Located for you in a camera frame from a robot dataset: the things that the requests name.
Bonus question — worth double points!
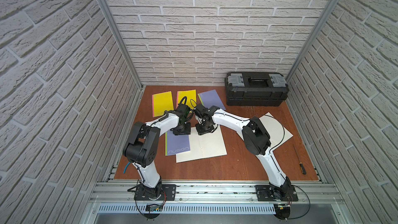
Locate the notebook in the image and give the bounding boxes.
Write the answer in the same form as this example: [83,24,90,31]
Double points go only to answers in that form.
[165,131,190,156]
[237,111,293,152]
[176,128,227,163]
[176,90,197,109]
[198,90,226,111]
[152,91,174,117]

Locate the black plastic toolbox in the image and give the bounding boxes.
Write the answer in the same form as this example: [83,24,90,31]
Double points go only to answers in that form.
[224,72,289,107]

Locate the black screwdriver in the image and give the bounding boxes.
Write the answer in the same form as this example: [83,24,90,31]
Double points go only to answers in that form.
[293,144,307,175]

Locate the white ventilation grille strip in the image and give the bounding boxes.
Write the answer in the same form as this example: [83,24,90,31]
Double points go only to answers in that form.
[98,203,276,215]

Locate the blue handled pliers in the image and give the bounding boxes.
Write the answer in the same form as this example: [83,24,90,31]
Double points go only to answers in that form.
[123,162,131,174]

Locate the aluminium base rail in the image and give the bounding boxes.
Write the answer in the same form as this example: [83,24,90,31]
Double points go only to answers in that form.
[89,180,345,204]

